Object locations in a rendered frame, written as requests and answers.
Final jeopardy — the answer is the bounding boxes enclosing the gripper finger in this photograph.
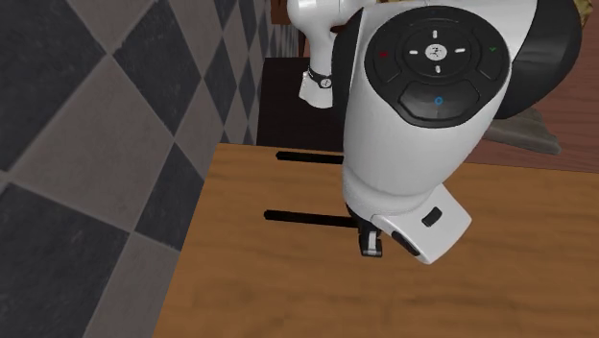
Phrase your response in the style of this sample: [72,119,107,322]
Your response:
[358,229,384,258]

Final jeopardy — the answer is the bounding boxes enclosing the wooden table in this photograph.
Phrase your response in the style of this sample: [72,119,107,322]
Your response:
[153,142,599,338]

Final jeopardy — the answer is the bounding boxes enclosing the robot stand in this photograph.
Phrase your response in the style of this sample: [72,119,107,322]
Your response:
[255,57,346,154]

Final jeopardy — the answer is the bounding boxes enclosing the black stick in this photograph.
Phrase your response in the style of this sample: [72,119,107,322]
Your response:
[263,209,361,230]
[275,150,346,165]

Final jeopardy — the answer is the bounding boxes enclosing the grey flat cushion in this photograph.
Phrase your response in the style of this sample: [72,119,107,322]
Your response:
[482,107,563,157]

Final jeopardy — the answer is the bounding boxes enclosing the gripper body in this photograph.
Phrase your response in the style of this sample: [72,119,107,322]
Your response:
[345,203,376,236]

